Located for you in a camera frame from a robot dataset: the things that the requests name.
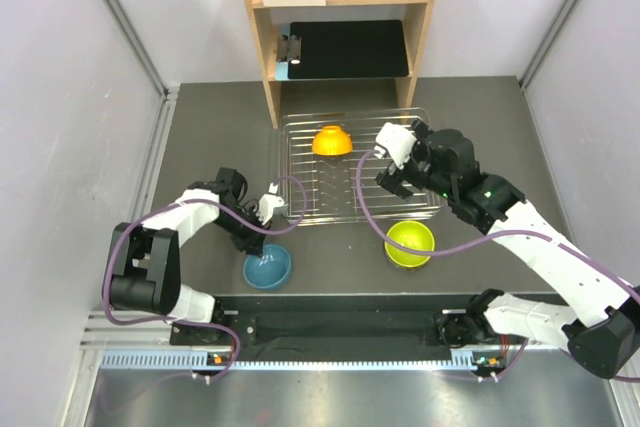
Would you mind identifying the black clipboard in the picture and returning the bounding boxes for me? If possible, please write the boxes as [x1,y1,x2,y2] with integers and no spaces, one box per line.
[274,20,410,81]

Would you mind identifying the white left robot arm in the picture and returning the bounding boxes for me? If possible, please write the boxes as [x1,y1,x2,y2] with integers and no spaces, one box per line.
[102,168,284,344]

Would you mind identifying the blue bowl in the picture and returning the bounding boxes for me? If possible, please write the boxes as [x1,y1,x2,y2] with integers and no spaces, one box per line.
[243,244,292,290]

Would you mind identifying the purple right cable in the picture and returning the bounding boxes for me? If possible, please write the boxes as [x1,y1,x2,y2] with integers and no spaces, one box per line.
[355,149,640,382]

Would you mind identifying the orange bowl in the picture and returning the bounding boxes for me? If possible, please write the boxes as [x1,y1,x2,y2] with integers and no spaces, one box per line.
[311,125,353,157]

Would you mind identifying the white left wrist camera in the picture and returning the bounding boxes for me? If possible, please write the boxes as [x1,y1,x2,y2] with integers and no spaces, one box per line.
[256,182,288,225]

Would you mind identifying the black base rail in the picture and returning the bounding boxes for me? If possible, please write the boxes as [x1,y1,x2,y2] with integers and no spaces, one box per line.
[167,291,566,363]

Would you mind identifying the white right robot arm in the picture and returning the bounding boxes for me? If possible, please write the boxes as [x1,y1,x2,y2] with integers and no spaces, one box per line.
[373,121,639,379]

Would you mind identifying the green bowl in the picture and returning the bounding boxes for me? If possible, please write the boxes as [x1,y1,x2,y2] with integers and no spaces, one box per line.
[384,220,436,271]

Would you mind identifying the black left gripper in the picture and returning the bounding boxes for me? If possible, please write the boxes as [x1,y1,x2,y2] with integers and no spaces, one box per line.
[213,205,273,258]

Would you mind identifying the metal wire dish rack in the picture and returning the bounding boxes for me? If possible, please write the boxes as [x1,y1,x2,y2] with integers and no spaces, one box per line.
[277,107,445,226]

